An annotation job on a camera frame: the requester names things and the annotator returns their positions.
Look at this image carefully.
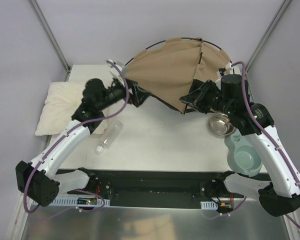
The beige pet tent fabric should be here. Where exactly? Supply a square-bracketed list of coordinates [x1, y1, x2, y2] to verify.
[123, 36, 252, 115]

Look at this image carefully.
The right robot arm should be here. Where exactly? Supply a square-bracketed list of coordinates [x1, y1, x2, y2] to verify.
[179, 74, 300, 217]

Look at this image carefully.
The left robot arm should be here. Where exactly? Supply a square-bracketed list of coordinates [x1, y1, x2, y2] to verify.
[15, 78, 150, 207]

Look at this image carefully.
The steel pet bowl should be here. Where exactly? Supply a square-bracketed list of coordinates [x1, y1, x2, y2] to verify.
[208, 112, 235, 137]

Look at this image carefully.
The green double pet bowl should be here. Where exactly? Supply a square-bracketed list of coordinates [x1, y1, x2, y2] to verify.
[224, 130, 263, 177]

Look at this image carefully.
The clear plastic bottle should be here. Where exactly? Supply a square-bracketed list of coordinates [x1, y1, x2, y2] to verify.
[95, 120, 124, 154]

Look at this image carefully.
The white fluffy cushion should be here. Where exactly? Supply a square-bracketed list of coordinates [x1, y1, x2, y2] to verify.
[34, 81, 108, 137]

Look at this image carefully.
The right circuit board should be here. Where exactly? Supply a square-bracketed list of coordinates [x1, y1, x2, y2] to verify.
[200, 201, 233, 210]

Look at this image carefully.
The circuit board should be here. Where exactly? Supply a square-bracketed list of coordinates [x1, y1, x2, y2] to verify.
[200, 201, 233, 210]
[76, 197, 111, 207]

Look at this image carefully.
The left circuit board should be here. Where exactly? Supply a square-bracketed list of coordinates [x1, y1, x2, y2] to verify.
[76, 197, 111, 207]

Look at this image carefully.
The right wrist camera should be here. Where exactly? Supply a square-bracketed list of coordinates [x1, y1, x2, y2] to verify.
[216, 62, 235, 78]

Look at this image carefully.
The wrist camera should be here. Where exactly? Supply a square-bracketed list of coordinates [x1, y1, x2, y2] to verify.
[106, 59, 128, 84]
[216, 62, 235, 78]

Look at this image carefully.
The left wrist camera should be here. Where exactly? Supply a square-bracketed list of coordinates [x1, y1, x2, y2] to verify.
[106, 59, 128, 84]

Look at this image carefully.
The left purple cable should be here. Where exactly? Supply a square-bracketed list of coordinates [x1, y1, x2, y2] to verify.
[23, 59, 131, 215]

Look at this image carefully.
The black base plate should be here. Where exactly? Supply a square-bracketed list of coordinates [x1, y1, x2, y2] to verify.
[57, 168, 247, 208]

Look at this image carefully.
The right aluminium frame post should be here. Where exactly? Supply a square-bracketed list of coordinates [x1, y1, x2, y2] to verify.
[246, 0, 294, 72]

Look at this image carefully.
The aluminium frame post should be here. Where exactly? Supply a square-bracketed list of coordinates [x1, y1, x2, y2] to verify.
[27, 0, 71, 73]
[246, 0, 294, 72]

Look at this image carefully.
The left aluminium frame post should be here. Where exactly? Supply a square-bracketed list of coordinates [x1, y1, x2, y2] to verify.
[27, 0, 71, 73]

